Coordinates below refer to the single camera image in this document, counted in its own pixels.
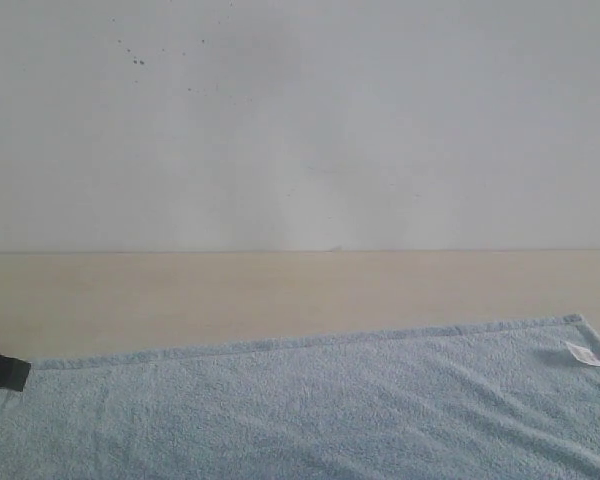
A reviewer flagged light blue terry towel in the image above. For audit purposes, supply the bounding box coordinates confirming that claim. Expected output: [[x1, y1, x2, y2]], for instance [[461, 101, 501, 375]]
[[0, 315, 600, 479]]

